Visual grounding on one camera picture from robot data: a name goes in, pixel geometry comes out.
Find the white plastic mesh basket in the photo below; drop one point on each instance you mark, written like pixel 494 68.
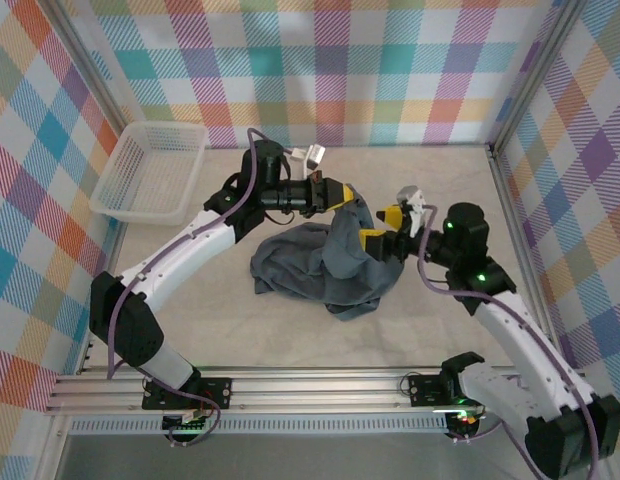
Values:
pixel 150 175

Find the aluminium corner post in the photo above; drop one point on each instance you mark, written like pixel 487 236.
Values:
pixel 85 65
pixel 535 75

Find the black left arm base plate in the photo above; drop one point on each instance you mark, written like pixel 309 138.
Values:
pixel 217 392

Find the aluminium side rail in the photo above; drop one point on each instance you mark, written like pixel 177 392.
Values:
pixel 515 225
pixel 102 300

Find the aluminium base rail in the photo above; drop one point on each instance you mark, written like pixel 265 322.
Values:
pixel 315 390

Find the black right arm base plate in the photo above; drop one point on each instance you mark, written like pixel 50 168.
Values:
pixel 425 390

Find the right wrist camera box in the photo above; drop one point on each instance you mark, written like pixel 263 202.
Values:
pixel 412 200

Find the grey t-shirt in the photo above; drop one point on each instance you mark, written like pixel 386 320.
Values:
pixel 300 260

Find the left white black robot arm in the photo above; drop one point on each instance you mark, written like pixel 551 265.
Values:
pixel 130 325

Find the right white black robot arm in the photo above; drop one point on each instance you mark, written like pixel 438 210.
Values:
pixel 515 340

